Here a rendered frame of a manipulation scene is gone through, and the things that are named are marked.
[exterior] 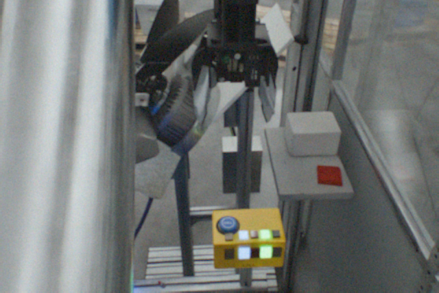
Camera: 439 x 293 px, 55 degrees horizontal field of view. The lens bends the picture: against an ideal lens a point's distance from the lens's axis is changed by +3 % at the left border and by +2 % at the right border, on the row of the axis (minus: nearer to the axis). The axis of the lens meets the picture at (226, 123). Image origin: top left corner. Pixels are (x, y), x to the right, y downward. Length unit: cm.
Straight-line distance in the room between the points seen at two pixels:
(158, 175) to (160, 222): 120
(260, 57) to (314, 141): 100
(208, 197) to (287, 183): 119
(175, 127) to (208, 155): 160
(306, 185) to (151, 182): 50
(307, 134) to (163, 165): 50
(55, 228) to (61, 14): 11
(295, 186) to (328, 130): 23
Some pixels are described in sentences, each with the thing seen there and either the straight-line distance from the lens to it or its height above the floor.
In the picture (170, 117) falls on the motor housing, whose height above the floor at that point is 113.
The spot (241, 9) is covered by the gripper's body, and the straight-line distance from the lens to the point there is 44.
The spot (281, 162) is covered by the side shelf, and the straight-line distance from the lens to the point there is 145.
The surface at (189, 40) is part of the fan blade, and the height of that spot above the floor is 134.
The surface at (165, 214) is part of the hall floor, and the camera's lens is 245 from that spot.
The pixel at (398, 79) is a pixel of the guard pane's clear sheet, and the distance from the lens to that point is 120.
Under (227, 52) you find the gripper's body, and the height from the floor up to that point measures 160.
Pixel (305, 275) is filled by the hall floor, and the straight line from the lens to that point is 222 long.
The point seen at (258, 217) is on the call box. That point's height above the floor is 107.
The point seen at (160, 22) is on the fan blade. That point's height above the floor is 131.
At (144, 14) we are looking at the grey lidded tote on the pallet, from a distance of 409.
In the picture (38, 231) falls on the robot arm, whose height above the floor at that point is 168.
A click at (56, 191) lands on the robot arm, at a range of 19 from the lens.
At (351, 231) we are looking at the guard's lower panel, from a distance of 158.
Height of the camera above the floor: 181
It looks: 36 degrees down
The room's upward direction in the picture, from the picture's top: straight up
